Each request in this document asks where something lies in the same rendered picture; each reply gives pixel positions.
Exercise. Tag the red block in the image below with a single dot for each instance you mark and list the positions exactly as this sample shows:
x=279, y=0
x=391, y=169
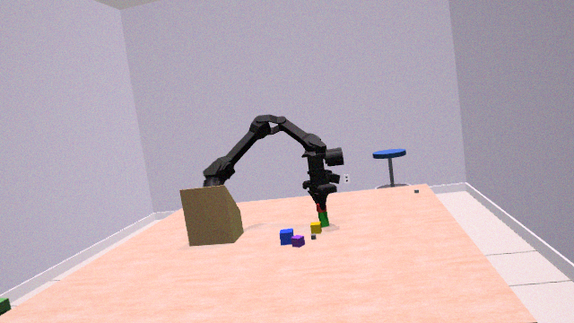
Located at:
x=319, y=209

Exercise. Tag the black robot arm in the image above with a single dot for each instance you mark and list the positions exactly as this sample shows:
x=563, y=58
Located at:
x=223, y=168

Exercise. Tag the purple block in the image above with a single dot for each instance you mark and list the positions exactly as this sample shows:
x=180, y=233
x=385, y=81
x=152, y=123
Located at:
x=298, y=241

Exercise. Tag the blue block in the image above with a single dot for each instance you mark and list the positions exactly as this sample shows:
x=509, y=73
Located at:
x=285, y=236

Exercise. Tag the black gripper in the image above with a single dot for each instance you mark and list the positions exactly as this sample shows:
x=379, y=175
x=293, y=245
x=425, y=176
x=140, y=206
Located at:
x=318, y=189

